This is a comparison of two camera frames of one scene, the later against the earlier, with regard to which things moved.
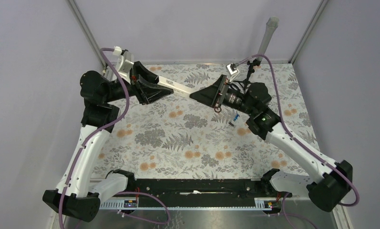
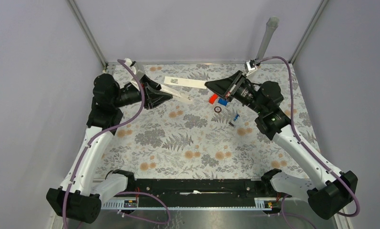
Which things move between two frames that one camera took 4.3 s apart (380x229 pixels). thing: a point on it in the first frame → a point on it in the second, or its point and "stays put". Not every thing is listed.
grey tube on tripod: (272, 24) stays put
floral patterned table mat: (180, 137) stays put
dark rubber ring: (218, 111) stays put
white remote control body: (174, 86) → (178, 97)
